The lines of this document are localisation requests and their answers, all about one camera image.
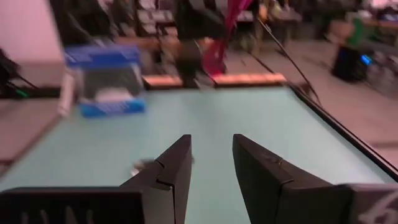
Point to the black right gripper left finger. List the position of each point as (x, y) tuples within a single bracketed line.
[(172, 186)]

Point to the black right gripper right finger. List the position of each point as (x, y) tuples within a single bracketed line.
[(273, 193)]

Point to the red and black robot stand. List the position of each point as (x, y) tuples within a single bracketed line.
[(219, 53)]

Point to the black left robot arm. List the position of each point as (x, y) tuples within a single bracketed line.
[(189, 37)]

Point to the thin black pole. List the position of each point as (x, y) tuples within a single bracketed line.
[(289, 59)]

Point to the blue lidded clear box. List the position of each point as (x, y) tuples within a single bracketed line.
[(105, 81)]

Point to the black case with blue light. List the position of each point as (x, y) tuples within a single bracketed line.
[(349, 63)]

